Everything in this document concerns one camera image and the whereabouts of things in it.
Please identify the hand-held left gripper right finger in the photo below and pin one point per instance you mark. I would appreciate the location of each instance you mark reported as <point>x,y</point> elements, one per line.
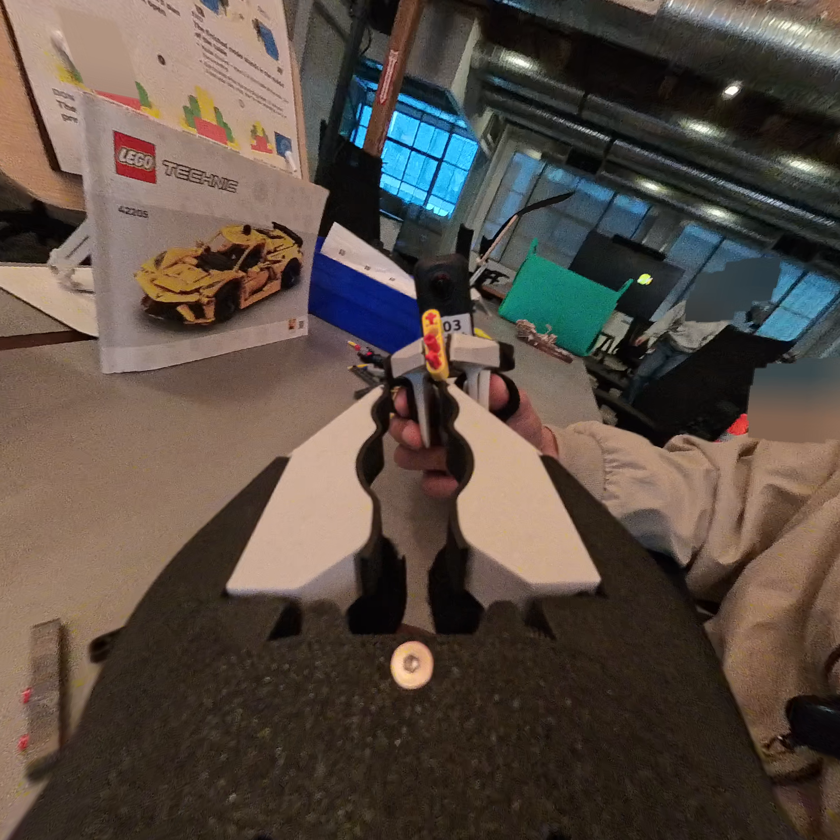
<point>531,531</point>

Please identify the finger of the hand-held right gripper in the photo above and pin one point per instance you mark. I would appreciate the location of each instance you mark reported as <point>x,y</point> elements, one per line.
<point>476,354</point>
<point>408,359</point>

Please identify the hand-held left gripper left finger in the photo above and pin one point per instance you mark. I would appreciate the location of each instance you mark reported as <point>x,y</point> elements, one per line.
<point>302,531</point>

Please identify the yellow toy beam red pins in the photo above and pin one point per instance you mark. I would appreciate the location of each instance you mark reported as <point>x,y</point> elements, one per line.
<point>441,364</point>

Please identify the pile of toy bricks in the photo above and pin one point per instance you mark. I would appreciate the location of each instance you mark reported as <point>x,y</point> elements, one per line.
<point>367,367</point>

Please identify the person's right forearm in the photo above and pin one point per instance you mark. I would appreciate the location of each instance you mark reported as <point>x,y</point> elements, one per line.
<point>623,472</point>

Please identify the wooden desk lamp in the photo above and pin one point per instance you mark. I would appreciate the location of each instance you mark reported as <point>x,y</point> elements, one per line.
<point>544,202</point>

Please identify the person's right hand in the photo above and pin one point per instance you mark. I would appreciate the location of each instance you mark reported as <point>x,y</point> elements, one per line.
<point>525,433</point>

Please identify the brown wooden model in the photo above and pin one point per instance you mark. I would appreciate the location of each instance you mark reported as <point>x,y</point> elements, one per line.
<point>544,341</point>

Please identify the blue plastic bin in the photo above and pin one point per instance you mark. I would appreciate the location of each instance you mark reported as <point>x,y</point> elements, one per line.
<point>354,295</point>

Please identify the green board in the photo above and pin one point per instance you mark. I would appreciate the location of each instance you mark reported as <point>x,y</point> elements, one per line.
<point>564,302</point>

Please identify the blue-lit window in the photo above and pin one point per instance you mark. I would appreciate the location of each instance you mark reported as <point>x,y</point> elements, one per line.
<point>426,151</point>

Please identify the black panel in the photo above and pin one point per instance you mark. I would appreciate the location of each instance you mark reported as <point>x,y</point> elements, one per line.
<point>348,190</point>

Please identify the black monitor screen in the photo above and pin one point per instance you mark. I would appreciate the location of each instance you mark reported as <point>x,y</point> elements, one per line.
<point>617,262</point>

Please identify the toy car instruction booklet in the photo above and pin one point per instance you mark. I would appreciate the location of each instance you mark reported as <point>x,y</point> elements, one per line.
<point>197,216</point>

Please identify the grey toy beam red pins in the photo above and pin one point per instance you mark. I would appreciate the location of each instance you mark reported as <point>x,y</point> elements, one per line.
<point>47,695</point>

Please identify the black badge reel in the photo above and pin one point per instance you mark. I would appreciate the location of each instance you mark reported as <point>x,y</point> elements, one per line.
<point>814,722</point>

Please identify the white booklet stand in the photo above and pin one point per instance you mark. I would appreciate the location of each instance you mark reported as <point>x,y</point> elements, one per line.
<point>65,262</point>

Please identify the brown post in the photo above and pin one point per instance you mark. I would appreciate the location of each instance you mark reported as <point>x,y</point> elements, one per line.
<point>394,72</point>

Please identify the toy brick wall poster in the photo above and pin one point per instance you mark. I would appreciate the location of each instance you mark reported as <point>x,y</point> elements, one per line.
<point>197,52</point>

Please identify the silver ventilation duct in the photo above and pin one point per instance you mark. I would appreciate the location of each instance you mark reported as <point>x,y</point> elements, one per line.
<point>754,26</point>

